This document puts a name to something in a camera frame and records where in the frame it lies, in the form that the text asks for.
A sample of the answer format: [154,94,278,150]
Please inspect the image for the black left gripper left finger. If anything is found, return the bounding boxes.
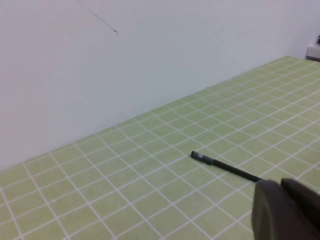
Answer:
[251,179,316,240]

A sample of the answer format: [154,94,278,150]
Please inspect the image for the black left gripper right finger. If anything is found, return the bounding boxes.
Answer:
[280,177,320,240]

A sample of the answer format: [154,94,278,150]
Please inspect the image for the thin black pen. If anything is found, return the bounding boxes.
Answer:
[212,159,262,183]

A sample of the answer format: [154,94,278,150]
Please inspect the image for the green white-grid table mat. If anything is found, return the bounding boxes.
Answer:
[0,55,320,240]

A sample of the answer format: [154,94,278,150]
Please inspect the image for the white box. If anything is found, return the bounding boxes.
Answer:
[306,41,320,63]

